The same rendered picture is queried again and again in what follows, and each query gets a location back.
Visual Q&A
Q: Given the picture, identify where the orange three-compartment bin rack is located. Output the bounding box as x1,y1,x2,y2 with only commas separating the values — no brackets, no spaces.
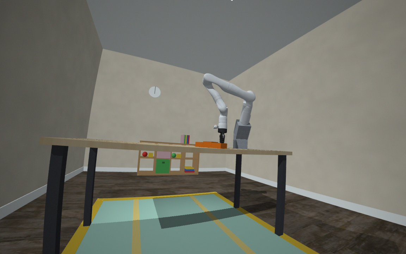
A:
195,141,227,149

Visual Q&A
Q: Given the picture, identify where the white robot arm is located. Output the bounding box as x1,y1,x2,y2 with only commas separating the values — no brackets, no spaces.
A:
202,73,256,129

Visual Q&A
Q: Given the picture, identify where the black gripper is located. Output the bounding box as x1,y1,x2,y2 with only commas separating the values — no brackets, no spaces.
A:
218,128,227,143

